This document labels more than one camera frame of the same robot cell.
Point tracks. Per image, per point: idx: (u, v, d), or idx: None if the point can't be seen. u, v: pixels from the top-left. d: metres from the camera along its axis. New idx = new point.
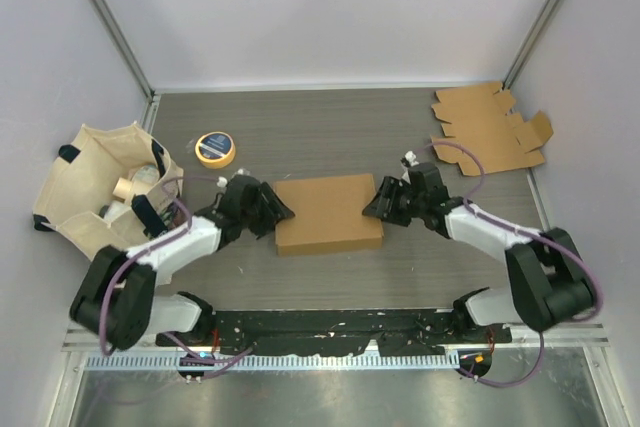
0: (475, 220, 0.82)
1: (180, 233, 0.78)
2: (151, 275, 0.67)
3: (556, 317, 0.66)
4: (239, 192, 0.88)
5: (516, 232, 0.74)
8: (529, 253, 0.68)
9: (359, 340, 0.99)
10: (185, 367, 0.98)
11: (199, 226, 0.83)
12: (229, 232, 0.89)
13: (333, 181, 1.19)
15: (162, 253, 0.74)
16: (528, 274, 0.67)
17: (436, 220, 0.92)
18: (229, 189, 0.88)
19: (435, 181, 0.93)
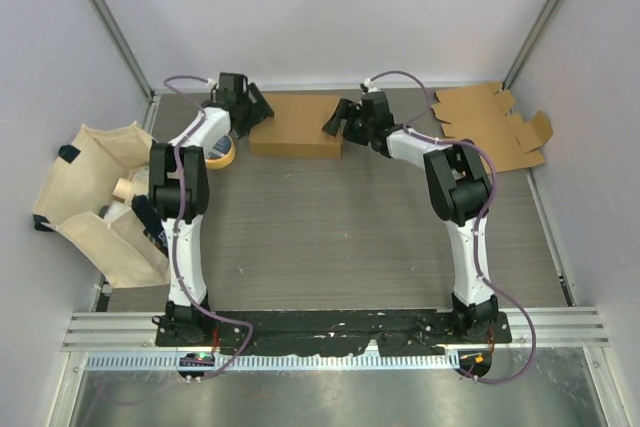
0: (409, 139, 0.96)
1: (200, 121, 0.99)
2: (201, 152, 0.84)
3: (459, 207, 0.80)
4: (230, 81, 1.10)
5: (436, 144, 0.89)
8: (440, 158, 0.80)
9: (359, 340, 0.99)
10: (185, 367, 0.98)
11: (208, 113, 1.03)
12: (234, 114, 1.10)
13: (301, 100, 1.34)
15: (196, 139, 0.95)
16: (438, 175, 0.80)
17: (380, 142, 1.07)
18: (222, 79, 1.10)
19: (383, 110, 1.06)
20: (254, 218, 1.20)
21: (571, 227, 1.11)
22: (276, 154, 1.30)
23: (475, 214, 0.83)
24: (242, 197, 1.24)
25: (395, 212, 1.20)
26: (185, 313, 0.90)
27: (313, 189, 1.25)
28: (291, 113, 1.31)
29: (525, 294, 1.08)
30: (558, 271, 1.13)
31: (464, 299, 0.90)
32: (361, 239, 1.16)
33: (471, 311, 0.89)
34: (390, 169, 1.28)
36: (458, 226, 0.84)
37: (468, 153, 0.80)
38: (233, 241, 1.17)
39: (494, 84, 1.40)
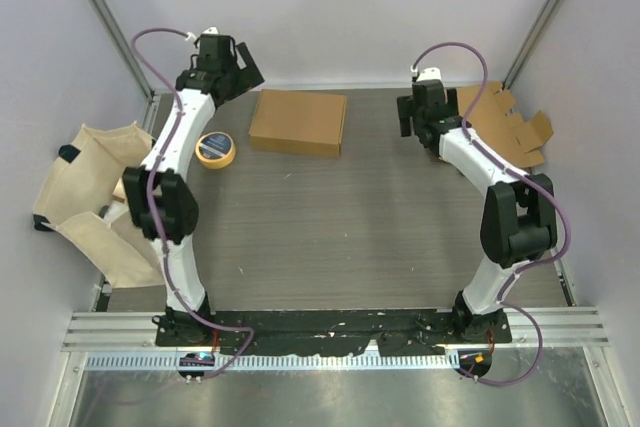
0: (469, 151, 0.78)
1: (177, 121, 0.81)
2: (180, 179, 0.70)
3: (515, 252, 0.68)
4: (213, 44, 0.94)
5: (504, 171, 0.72)
8: (509, 194, 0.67)
9: (359, 340, 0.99)
10: (185, 367, 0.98)
11: (186, 102, 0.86)
12: (218, 88, 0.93)
13: (303, 97, 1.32)
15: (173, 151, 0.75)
16: (501, 211, 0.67)
17: (430, 135, 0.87)
18: (203, 44, 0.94)
19: (437, 99, 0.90)
20: (254, 218, 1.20)
21: (571, 227, 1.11)
22: (277, 148, 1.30)
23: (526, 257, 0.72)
24: (242, 197, 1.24)
25: (395, 212, 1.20)
26: (184, 314, 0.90)
27: (312, 189, 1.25)
28: (291, 107, 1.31)
29: (525, 294, 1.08)
30: (558, 271, 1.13)
31: (469, 305, 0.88)
32: (361, 239, 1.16)
33: (473, 312, 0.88)
34: (390, 169, 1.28)
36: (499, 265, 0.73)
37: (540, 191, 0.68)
38: (233, 242, 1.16)
39: (494, 84, 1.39)
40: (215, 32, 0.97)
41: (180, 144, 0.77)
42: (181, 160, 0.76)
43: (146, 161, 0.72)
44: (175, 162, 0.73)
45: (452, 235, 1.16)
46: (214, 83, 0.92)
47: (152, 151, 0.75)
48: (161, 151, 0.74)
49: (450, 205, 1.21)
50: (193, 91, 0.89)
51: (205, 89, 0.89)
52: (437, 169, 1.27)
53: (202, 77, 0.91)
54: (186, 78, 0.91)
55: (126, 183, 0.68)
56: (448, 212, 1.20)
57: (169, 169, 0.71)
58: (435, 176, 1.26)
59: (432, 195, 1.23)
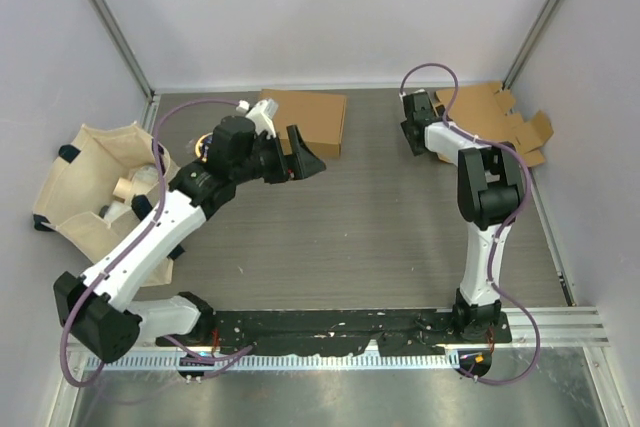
0: (448, 132, 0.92)
1: (147, 231, 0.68)
2: (107, 313, 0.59)
3: (486, 211, 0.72)
4: (226, 145, 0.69)
5: (474, 141, 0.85)
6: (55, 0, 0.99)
8: (477, 156, 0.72)
9: (359, 340, 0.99)
10: (185, 367, 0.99)
11: (168, 207, 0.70)
12: (215, 195, 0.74)
13: (303, 97, 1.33)
15: (123, 269, 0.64)
16: (471, 172, 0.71)
17: (418, 132, 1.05)
18: (214, 140, 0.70)
19: (423, 104, 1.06)
20: (254, 219, 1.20)
21: (571, 227, 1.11)
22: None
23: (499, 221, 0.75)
24: (243, 197, 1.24)
25: (395, 212, 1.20)
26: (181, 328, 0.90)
27: (313, 189, 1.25)
28: (291, 107, 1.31)
29: (526, 295, 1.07)
30: (558, 271, 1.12)
31: (465, 295, 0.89)
32: (361, 239, 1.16)
33: (472, 308, 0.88)
34: (390, 169, 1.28)
36: (479, 231, 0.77)
37: (506, 153, 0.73)
38: (233, 242, 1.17)
39: (494, 84, 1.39)
40: (257, 113, 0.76)
41: (132, 265, 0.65)
42: (128, 285, 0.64)
43: (90, 273, 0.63)
44: (114, 288, 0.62)
45: (453, 236, 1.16)
46: (214, 192, 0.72)
47: (103, 262, 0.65)
48: (106, 269, 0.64)
49: (450, 206, 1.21)
50: (184, 196, 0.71)
51: (198, 201, 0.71)
52: (437, 169, 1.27)
53: (202, 180, 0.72)
54: (182, 176, 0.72)
55: (56, 291, 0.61)
56: (448, 212, 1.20)
57: (101, 297, 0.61)
58: (436, 176, 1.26)
59: (432, 195, 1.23)
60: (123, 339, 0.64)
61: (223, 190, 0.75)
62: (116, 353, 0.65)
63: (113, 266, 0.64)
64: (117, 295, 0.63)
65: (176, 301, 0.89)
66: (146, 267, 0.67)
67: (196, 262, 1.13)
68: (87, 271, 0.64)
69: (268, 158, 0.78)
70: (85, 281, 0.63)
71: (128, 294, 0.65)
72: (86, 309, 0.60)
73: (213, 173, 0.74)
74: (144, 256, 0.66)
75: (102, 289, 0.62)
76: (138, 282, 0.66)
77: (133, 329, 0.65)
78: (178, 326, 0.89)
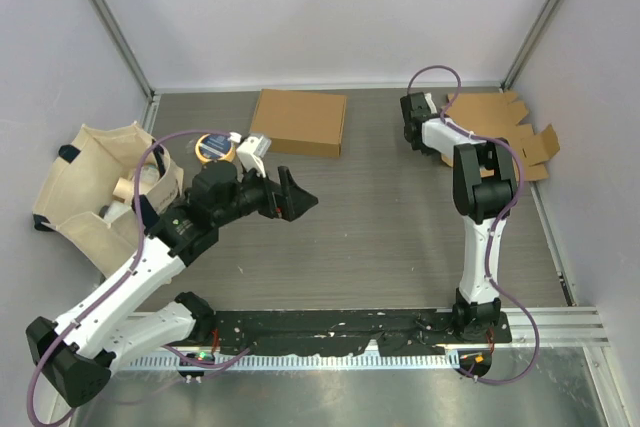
0: (444, 128, 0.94)
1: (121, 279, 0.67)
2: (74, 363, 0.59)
3: (480, 205, 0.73)
4: (204, 194, 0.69)
5: (469, 137, 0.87)
6: (56, 1, 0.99)
8: (471, 152, 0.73)
9: (359, 340, 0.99)
10: (185, 367, 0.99)
11: (146, 255, 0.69)
12: (196, 243, 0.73)
13: (303, 96, 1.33)
15: (95, 318, 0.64)
16: (465, 169, 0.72)
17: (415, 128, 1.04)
18: (194, 186, 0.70)
19: (420, 102, 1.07)
20: (254, 219, 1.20)
21: (572, 228, 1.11)
22: (274, 149, 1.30)
23: (494, 214, 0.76)
24: None
25: (395, 212, 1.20)
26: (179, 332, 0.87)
27: (313, 189, 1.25)
28: (291, 106, 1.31)
29: (526, 294, 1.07)
30: (558, 271, 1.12)
31: (465, 294, 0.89)
32: (361, 239, 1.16)
33: (472, 307, 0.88)
34: (390, 169, 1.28)
36: (475, 224, 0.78)
37: (501, 148, 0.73)
38: (233, 242, 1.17)
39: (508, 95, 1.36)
40: (249, 147, 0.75)
41: (105, 313, 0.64)
42: (99, 334, 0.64)
43: (62, 320, 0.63)
44: (83, 338, 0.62)
45: (453, 236, 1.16)
46: (194, 239, 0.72)
47: (76, 309, 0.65)
48: (78, 317, 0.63)
49: (450, 206, 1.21)
50: (164, 244, 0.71)
51: (176, 251, 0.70)
52: (437, 169, 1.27)
53: (183, 228, 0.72)
54: (165, 222, 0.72)
55: (28, 337, 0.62)
56: (448, 212, 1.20)
57: (70, 346, 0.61)
58: (436, 176, 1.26)
59: (432, 196, 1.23)
60: (92, 385, 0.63)
61: (206, 238, 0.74)
62: (84, 398, 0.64)
63: (86, 314, 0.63)
64: (87, 344, 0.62)
65: (167, 314, 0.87)
66: (119, 315, 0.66)
67: (196, 262, 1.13)
68: (61, 317, 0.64)
69: (256, 198, 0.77)
70: (57, 327, 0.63)
71: (99, 342, 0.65)
72: (54, 358, 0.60)
73: (196, 220, 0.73)
74: (118, 305, 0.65)
75: (72, 337, 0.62)
76: (111, 330, 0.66)
77: (102, 375, 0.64)
78: (172, 337, 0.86)
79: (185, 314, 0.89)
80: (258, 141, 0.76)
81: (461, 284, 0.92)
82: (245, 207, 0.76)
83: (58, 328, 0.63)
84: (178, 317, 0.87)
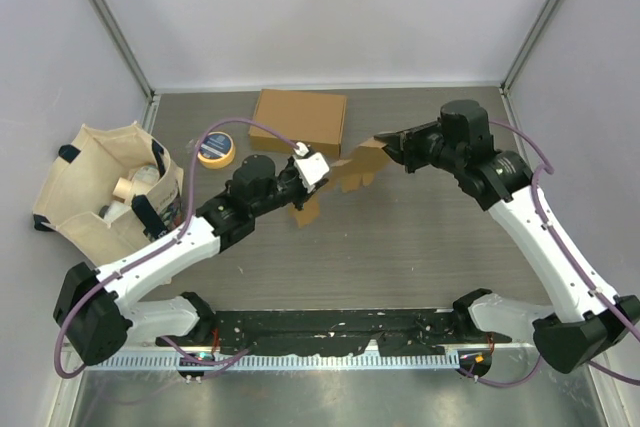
0: (542, 236, 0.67)
1: (166, 245, 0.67)
2: (109, 311, 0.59)
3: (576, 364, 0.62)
4: (246, 186, 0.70)
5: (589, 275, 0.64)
6: (55, 1, 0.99)
8: (597, 337, 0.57)
9: (359, 340, 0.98)
10: (184, 367, 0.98)
11: (192, 229, 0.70)
12: (236, 231, 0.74)
13: (303, 96, 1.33)
15: (135, 274, 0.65)
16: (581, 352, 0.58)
17: (483, 182, 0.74)
18: (235, 179, 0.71)
19: (480, 131, 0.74)
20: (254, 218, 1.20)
21: (573, 227, 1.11)
22: (272, 148, 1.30)
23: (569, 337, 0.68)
24: None
25: (395, 213, 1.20)
26: (182, 331, 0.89)
27: None
28: (291, 107, 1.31)
29: (530, 292, 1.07)
30: None
31: (474, 319, 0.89)
32: (361, 239, 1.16)
33: (477, 327, 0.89)
34: (390, 169, 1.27)
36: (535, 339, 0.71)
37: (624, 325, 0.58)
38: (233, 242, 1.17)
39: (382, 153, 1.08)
40: (304, 155, 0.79)
41: (146, 272, 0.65)
42: (136, 290, 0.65)
43: (104, 269, 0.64)
44: (123, 290, 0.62)
45: (452, 236, 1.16)
46: (235, 227, 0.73)
47: (119, 262, 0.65)
48: (121, 269, 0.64)
49: (450, 206, 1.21)
50: (207, 223, 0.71)
51: (218, 233, 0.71)
52: (437, 169, 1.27)
53: (227, 214, 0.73)
54: (210, 208, 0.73)
55: (68, 278, 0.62)
56: (449, 213, 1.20)
57: (109, 295, 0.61)
58: (436, 176, 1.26)
59: (432, 196, 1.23)
60: (109, 345, 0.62)
61: (245, 226, 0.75)
62: (97, 358, 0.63)
63: (128, 269, 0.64)
64: (125, 296, 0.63)
65: (175, 304, 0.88)
66: (158, 278, 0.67)
67: (196, 262, 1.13)
68: (103, 267, 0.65)
69: (290, 191, 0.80)
70: (99, 275, 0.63)
71: (134, 299, 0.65)
72: (92, 303, 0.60)
73: (237, 208, 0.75)
74: (161, 267, 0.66)
75: (111, 287, 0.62)
76: (147, 288, 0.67)
77: (121, 337, 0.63)
78: (175, 330, 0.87)
79: (190, 308, 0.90)
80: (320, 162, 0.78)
81: (474, 303, 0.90)
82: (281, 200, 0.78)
83: (99, 275, 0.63)
84: (184, 309, 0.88)
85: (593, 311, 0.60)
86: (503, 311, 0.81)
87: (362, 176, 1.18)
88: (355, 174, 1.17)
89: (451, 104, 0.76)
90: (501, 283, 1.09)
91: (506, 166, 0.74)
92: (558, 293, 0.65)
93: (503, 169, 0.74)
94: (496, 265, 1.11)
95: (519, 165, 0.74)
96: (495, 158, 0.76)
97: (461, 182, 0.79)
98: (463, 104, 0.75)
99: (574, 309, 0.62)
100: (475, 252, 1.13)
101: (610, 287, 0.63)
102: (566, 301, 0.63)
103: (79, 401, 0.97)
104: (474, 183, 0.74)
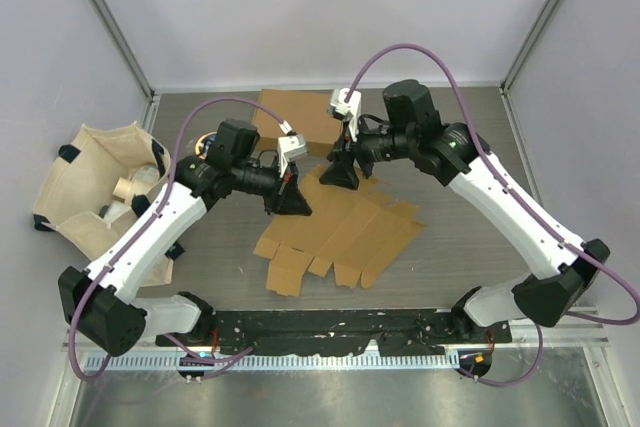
0: (506, 199, 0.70)
1: (149, 222, 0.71)
2: (113, 304, 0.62)
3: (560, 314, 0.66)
4: (232, 137, 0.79)
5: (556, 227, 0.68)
6: (55, 1, 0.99)
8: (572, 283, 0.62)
9: (359, 340, 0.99)
10: (185, 367, 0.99)
11: (171, 200, 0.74)
12: (215, 186, 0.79)
13: (304, 95, 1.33)
15: (127, 260, 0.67)
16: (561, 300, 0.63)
17: (438, 160, 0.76)
18: (220, 134, 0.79)
19: (425, 108, 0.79)
20: (254, 218, 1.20)
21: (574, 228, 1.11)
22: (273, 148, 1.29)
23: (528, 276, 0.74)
24: (242, 196, 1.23)
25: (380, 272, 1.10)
26: (184, 326, 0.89)
27: None
28: (291, 106, 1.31)
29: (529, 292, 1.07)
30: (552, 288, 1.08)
31: (473, 317, 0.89)
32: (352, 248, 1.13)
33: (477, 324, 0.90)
34: (389, 168, 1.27)
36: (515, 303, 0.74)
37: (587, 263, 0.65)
38: (234, 242, 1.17)
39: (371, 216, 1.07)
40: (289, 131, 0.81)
41: (137, 255, 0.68)
42: (132, 278, 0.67)
43: (94, 267, 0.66)
44: (119, 280, 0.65)
45: (452, 236, 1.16)
46: (213, 182, 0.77)
47: (106, 255, 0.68)
48: (110, 261, 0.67)
49: (450, 206, 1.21)
50: (185, 188, 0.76)
51: (197, 190, 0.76)
52: None
53: (200, 171, 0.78)
54: (183, 168, 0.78)
55: (62, 286, 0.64)
56: (449, 213, 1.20)
57: (107, 289, 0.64)
58: None
59: (431, 195, 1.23)
60: (131, 331, 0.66)
61: (222, 182, 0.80)
62: (124, 347, 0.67)
63: (118, 258, 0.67)
64: (123, 285, 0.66)
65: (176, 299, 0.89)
66: (150, 260, 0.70)
67: (196, 262, 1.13)
68: (92, 265, 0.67)
69: (262, 179, 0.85)
70: (90, 274, 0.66)
71: (133, 287, 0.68)
72: (93, 300, 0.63)
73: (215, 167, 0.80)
74: (149, 244, 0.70)
75: (107, 280, 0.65)
76: (144, 272, 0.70)
77: (137, 325, 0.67)
78: (179, 328, 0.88)
79: (192, 303, 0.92)
80: (297, 141, 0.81)
81: (468, 301, 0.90)
82: (250, 181, 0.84)
83: (90, 274, 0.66)
84: (186, 303, 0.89)
85: (567, 262, 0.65)
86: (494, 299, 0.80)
87: (361, 271, 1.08)
88: (353, 268, 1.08)
89: (393, 84, 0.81)
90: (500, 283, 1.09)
91: (458, 137, 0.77)
92: (532, 254, 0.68)
93: (455, 142, 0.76)
94: (497, 265, 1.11)
95: (466, 134, 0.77)
96: (445, 131, 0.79)
97: (416, 163, 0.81)
98: (402, 84, 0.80)
99: (549, 264, 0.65)
100: (474, 251, 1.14)
101: (575, 236, 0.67)
102: (541, 259, 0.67)
103: (79, 401, 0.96)
104: (430, 161, 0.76)
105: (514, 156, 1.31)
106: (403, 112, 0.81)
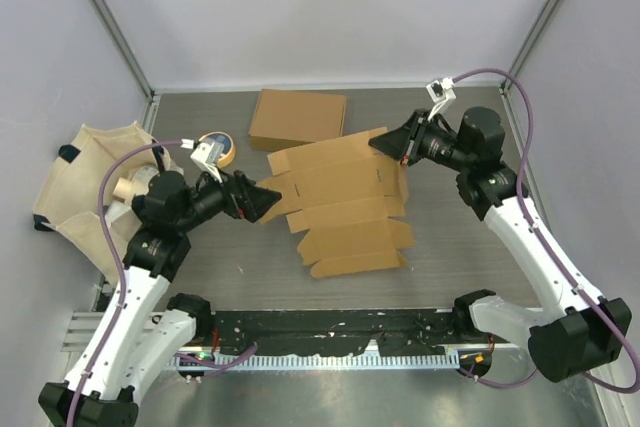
0: (526, 237, 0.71)
1: (115, 317, 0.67)
2: (101, 406, 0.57)
3: (572, 369, 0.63)
4: (160, 210, 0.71)
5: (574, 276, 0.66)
6: (55, 0, 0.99)
8: (579, 329, 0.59)
9: (359, 340, 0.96)
10: (185, 367, 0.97)
11: (131, 287, 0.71)
12: (174, 256, 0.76)
13: (303, 96, 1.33)
15: (104, 361, 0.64)
16: (568, 349, 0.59)
17: (477, 193, 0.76)
18: (146, 211, 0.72)
19: (493, 148, 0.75)
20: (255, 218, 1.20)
21: (574, 228, 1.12)
22: (273, 148, 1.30)
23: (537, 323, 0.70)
24: None
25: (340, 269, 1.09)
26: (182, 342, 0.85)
27: None
28: (290, 107, 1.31)
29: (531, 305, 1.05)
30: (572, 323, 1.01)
31: (473, 319, 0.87)
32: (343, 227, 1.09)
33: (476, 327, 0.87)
34: None
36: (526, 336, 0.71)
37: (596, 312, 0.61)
38: (234, 242, 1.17)
39: (377, 212, 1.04)
40: (206, 147, 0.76)
41: (113, 353, 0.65)
42: (113, 376, 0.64)
43: (72, 378, 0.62)
44: (101, 382, 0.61)
45: (452, 236, 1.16)
46: (169, 253, 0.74)
47: (82, 363, 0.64)
48: (88, 367, 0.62)
49: (450, 206, 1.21)
50: (141, 269, 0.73)
51: (154, 269, 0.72)
52: (436, 169, 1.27)
53: (154, 248, 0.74)
54: (135, 249, 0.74)
55: (43, 404, 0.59)
56: (450, 213, 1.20)
57: (92, 394, 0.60)
58: (436, 176, 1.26)
59: (431, 195, 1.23)
60: (125, 421, 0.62)
61: (178, 245, 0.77)
62: None
63: (94, 361, 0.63)
64: (107, 386, 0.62)
65: (165, 322, 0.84)
66: (126, 350, 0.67)
67: (196, 262, 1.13)
68: (68, 376, 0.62)
69: (212, 203, 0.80)
70: (69, 385, 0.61)
71: (116, 386, 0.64)
72: (80, 408, 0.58)
73: (162, 234, 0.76)
74: (122, 339, 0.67)
75: (90, 386, 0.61)
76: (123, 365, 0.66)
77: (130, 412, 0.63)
78: (183, 341, 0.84)
79: (183, 315, 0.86)
80: (208, 148, 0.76)
81: (474, 302, 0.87)
82: (203, 213, 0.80)
83: (71, 385, 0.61)
84: (178, 321, 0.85)
85: (575, 306, 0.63)
86: (503, 314, 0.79)
87: (321, 258, 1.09)
88: (316, 250, 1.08)
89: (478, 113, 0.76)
90: (500, 282, 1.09)
91: (500, 179, 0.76)
92: (545, 293, 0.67)
93: (496, 180, 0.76)
94: (497, 265, 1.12)
95: (512, 177, 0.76)
96: (497, 171, 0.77)
97: (459, 187, 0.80)
98: (485, 114, 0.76)
99: (557, 304, 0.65)
100: (473, 251, 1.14)
101: (594, 288, 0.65)
102: (552, 299, 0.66)
103: None
104: (469, 192, 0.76)
105: (514, 156, 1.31)
106: (472, 140, 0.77)
